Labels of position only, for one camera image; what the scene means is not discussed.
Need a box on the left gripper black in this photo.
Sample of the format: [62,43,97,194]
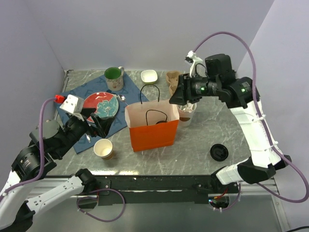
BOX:
[55,107,115,158]

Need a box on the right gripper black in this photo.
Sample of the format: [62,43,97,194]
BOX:
[168,72,220,105]

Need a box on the brown paper cup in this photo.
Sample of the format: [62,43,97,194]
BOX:
[93,139,114,160]

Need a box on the orange paper bag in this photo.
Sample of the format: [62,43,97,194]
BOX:
[125,97,179,152]

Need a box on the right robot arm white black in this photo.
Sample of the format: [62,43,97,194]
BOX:
[169,51,291,193]

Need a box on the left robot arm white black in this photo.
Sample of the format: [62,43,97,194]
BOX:
[0,108,115,232]

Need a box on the wrapped white stirrers bundle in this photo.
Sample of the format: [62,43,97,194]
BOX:
[181,103,196,113]

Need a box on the red blue floral plate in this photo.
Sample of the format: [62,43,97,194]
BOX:
[83,92,119,118]

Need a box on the white cup holding stirrers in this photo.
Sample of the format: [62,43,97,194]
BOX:
[177,105,196,127]

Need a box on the metal spoon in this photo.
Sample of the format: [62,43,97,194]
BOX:
[117,94,127,104]

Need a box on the small white green bowl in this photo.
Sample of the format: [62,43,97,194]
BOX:
[140,70,158,84]

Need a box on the blue letter placemat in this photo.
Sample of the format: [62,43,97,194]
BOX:
[53,72,150,155]

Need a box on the green inside ceramic mug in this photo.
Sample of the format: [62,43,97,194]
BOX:
[104,66,125,91]

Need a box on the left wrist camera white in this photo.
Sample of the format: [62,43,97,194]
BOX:
[55,94,85,121]

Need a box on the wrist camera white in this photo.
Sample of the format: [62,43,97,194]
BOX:
[55,94,85,121]
[185,50,203,78]

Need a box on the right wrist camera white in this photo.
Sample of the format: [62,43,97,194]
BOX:
[185,50,203,78]

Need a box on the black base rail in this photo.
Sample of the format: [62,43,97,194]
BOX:
[38,175,242,206]

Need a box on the aluminium frame rail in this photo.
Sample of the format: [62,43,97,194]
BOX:
[241,178,279,195]

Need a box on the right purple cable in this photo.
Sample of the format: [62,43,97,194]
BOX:
[193,31,309,203]

